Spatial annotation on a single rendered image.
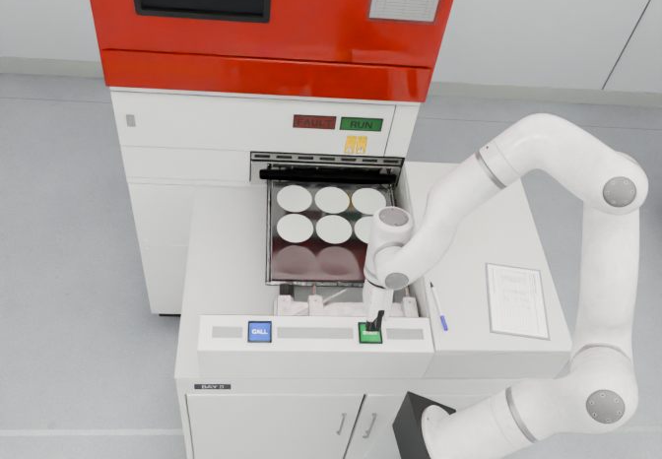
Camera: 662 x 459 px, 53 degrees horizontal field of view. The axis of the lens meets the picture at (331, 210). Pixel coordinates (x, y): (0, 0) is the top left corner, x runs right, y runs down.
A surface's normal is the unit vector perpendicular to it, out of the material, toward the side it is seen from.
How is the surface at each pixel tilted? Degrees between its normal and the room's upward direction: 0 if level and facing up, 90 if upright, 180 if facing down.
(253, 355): 90
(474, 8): 90
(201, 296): 0
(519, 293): 0
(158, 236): 90
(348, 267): 0
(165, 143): 90
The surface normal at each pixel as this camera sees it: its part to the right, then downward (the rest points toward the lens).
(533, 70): 0.05, 0.77
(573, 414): -0.75, 0.42
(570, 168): -0.81, -0.14
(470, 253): 0.11, -0.64
